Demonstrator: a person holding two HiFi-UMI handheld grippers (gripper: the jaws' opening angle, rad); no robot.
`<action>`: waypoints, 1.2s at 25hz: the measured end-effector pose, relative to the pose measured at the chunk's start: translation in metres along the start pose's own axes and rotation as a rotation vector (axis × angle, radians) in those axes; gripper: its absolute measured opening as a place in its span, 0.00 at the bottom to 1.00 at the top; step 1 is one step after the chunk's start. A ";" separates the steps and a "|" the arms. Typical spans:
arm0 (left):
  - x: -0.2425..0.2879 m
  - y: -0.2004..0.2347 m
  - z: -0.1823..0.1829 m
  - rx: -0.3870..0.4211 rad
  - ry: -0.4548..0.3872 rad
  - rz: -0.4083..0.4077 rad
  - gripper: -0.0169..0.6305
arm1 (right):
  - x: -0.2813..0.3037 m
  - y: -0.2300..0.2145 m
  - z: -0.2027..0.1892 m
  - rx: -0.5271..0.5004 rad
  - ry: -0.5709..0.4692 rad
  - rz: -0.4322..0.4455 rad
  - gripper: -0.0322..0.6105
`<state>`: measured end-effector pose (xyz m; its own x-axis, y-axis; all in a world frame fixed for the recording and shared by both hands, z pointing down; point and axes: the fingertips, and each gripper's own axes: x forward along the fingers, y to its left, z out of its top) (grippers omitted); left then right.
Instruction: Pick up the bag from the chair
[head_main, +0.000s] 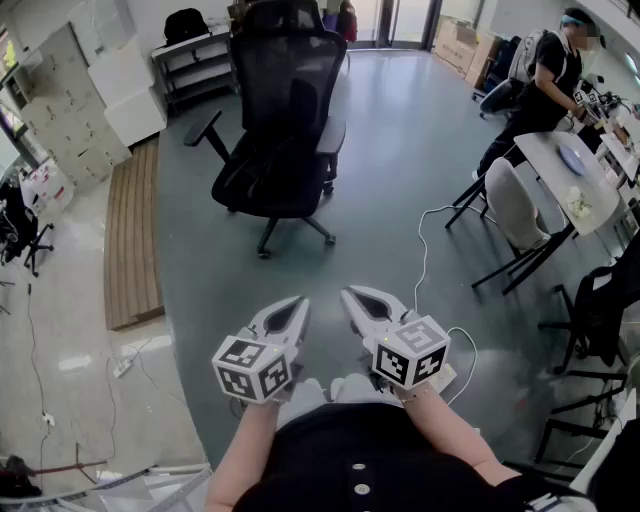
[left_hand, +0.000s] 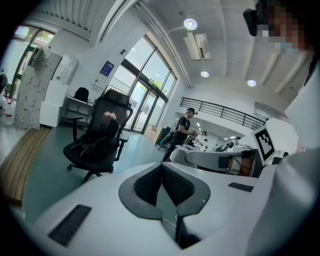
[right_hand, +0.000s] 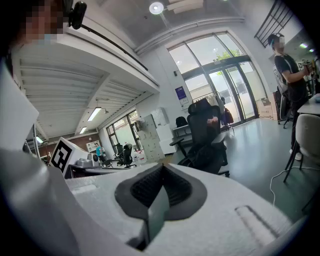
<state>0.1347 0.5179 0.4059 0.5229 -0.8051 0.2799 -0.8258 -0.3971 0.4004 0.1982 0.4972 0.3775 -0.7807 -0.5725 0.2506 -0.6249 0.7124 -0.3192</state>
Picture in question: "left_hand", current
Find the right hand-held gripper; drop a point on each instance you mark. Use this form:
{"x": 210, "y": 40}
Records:
{"x": 263, "y": 145}

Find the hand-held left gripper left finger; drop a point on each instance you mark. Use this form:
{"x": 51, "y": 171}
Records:
{"x": 105, "y": 200}

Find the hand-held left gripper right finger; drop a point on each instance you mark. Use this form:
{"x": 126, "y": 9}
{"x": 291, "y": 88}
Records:
{"x": 225, "y": 212}

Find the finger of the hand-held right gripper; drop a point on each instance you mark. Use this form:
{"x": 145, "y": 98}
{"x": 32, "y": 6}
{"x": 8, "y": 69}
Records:
{"x": 178, "y": 155}

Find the black mesh office chair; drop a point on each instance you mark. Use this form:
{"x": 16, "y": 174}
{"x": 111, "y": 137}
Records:
{"x": 87, "y": 160}
{"x": 147, "y": 85}

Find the black jacket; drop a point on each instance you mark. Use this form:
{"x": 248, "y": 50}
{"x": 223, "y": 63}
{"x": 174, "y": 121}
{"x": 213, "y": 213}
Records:
{"x": 100, "y": 142}

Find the black swivel chair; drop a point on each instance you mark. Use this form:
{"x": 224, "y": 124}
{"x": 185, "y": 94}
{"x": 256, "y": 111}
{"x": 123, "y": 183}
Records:
{"x": 163, "y": 138}

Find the cardboard box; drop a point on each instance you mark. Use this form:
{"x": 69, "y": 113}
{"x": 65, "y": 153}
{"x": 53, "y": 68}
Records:
{"x": 152, "y": 132}

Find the black balcony railing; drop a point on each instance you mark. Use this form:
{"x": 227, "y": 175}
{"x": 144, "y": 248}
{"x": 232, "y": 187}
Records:
{"x": 220, "y": 111}

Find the pink plush charm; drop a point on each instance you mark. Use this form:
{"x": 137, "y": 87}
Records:
{"x": 109, "y": 115}

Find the round ceiling light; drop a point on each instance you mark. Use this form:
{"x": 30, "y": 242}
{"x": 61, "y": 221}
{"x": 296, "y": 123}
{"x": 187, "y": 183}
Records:
{"x": 190, "y": 24}
{"x": 205, "y": 74}
{"x": 251, "y": 83}

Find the white metal rack table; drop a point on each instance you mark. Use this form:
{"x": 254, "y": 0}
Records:
{"x": 80, "y": 108}

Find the white cube box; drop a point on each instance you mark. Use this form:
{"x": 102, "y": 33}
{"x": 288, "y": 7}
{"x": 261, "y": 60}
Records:
{"x": 56, "y": 93}
{"x": 50, "y": 115}

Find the black rounded bag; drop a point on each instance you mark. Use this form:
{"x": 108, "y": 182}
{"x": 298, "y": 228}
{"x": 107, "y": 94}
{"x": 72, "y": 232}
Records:
{"x": 81, "y": 94}

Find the ceiling air conditioner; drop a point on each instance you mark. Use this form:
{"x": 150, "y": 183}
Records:
{"x": 197, "y": 46}

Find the stack of white cartons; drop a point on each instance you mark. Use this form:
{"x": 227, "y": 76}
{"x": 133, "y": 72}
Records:
{"x": 30, "y": 100}

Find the group of red-capped water jugs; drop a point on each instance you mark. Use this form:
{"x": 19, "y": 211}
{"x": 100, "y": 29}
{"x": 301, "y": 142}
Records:
{"x": 8, "y": 112}

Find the plastic-wrapped white pallet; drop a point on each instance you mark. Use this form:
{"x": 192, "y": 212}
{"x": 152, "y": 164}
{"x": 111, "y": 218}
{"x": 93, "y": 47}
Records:
{"x": 66, "y": 68}

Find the teal face mask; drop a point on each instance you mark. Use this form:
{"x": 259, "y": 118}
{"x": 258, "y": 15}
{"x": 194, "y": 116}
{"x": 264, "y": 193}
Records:
{"x": 290, "y": 47}

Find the gray metal locker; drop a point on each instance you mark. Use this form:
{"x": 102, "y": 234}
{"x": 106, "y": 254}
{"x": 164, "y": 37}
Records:
{"x": 47, "y": 60}

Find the person's face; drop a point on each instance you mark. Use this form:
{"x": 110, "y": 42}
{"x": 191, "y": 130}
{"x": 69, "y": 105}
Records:
{"x": 285, "y": 27}

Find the small white wall sign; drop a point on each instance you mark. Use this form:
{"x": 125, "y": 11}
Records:
{"x": 97, "y": 89}

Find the white wall poster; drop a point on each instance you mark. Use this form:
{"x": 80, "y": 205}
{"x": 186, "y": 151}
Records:
{"x": 100, "y": 80}

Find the blue wall poster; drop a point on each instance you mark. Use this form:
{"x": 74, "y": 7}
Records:
{"x": 107, "y": 68}

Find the black head-worn camera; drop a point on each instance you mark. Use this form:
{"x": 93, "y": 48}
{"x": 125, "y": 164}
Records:
{"x": 251, "y": 21}

